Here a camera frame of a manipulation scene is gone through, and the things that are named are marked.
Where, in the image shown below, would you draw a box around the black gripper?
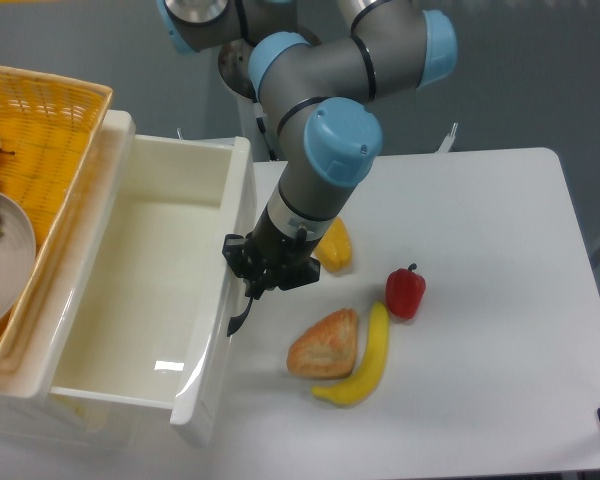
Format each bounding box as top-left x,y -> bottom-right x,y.
222,209 -> 321,300

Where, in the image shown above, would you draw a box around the black top drawer handle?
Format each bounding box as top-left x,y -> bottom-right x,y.
226,297 -> 254,337

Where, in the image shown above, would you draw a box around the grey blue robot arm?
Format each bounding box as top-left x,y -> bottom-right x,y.
158,1 -> 458,299

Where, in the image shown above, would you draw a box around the white drawer cabinet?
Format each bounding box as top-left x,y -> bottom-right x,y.
0,110 -> 136,441

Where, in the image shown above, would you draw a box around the yellow bell pepper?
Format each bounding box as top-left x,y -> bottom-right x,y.
314,217 -> 352,273

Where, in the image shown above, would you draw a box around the triangular bread pastry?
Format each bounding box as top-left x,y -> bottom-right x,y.
286,308 -> 358,380

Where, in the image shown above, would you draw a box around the red bell pepper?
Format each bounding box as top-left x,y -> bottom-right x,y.
385,263 -> 426,321

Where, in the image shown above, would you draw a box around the yellow banana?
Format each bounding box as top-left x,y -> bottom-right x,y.
311,302 -> 390,407

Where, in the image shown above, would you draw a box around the grey plate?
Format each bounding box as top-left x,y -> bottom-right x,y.
0,192 -> 36,320

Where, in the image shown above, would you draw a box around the yellow woven basket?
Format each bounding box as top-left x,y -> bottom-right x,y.
0,65 -> 113,361

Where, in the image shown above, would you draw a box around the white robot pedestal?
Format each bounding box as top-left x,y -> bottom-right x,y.
217,40 -> 279,162

